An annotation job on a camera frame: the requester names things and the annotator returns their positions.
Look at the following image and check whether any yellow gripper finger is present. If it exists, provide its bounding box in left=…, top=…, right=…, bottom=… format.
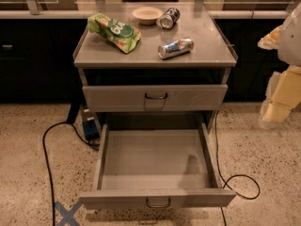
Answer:
left=258, top=25, right=282, bottom=50
left=259, top=65, right=301, bottom=129

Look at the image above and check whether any green rice chip bag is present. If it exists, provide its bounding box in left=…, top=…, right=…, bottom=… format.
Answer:
left=87, top=13, right=141, bottom=54

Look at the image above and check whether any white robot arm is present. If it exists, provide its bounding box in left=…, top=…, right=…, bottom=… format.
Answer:
left=258, top=4, right=301, bottom=129

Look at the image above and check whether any closed upper grey drawer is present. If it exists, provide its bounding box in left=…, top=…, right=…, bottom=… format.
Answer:
left=83, top=85, right=228, bottom=112

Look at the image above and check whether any grey drawer cabinet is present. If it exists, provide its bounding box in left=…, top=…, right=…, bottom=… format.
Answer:
left=72, top=2, right=239, bottom=211

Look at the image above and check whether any open middle grey drawer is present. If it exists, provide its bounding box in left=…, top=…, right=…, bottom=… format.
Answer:
left=80, top=123, right=236, bottom=209

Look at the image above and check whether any silver blue soda can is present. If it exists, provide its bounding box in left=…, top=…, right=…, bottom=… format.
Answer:
left=158, top=37, right=194, bottom=59

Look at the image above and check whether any beige shallow bowl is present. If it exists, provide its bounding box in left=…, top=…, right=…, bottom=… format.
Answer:
left=132, top=7, right=163, bottom=25

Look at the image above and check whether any blue power box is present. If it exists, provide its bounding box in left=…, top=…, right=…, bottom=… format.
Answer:
left=81, top=106, right=99, bottom=140

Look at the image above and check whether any dark counter with cabinets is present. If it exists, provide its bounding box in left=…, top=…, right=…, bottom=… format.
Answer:
left=0, top=19, right=288, bottom=104

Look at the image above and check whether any blue tape cross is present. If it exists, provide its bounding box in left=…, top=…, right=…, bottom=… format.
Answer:
left=55, top=202, right=82, bottom=226

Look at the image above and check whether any black cable on left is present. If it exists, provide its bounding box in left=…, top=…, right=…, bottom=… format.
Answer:
left=41, top=104, right=101, bottom=226

